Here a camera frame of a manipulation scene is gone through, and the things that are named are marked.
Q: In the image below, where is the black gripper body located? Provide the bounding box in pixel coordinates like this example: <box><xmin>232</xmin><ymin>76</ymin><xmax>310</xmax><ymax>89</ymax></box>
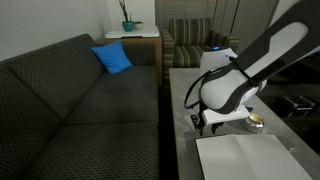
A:
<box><xmin>191</xmin><ymin>103</ymin><xmax>207</xmax><ymax>130</ymax></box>

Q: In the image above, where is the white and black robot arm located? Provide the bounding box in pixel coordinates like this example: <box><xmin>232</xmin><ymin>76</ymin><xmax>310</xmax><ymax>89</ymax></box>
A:
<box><xmin>191</xmin><ymin>0</ymin><xmax>320</xmax><ymax>131</ymax></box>

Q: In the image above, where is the grey top coffee table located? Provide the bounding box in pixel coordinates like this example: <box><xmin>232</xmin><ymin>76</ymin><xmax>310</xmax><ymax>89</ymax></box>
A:
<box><xmin>169</xmin><ymin>68</ymin><xmax>320</xmax><ymax>180</ymax></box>

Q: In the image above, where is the striped upholstered armchair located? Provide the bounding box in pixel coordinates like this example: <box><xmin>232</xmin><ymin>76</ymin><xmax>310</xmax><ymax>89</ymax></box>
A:
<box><xmin>160</xmin><ymin>18</ymin><xmax>239</xmax><ymax>87</ymax></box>

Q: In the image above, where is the black box on floor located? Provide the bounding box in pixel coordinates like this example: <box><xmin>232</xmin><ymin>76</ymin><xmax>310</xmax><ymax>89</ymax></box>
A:
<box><xmin>272</xmin><ymin>96</ymin><xmax>319</xmax><ymax>118</ymax></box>

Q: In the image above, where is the wooden side table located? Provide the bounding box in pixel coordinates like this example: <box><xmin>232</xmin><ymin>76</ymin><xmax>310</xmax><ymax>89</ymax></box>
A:
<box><xmin>98</xmin><ymin>40</ymin><xmax>159</xmax><ymax>89</ymax></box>

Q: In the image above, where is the blue throw pillow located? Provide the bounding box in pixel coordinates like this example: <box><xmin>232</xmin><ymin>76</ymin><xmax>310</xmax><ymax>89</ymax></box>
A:
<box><xmin>91</xmin><ymin>41</ymin><xmax>132</xmax><ymax>74</ymax></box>

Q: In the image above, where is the small white plant pot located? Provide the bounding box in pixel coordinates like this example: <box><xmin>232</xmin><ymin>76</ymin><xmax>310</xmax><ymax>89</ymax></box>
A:
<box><xmin>135</xmin><ymin>21</ymin><xmax>144</xmax><ymax>30</ymax></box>

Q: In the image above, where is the teal pot with plant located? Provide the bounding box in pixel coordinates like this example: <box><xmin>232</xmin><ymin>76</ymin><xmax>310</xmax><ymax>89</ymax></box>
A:
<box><xmin>118</xmin><ymin>0</ymin><xmax>135</xmax><ymax>32</ymax></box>

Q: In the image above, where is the dark grey fabric sofa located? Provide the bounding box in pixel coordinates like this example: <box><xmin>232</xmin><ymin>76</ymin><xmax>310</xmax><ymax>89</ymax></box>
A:
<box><xmin>0</xmin><ymin>34</ymin><xmax>160</xmax><ymax>180</ymax></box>

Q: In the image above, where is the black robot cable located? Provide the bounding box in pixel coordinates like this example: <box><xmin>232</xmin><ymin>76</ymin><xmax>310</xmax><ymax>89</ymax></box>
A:
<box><xmin>184</xmin><ymin>68</ymin><xmax>218</xmax><ymax>110</ymax></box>

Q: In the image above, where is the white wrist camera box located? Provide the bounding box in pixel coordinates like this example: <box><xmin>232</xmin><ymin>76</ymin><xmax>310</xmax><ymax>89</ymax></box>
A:
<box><xmin>202</xmin><ymin>105</ymin><xmax>249</xmax><ymax>124</ymax></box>

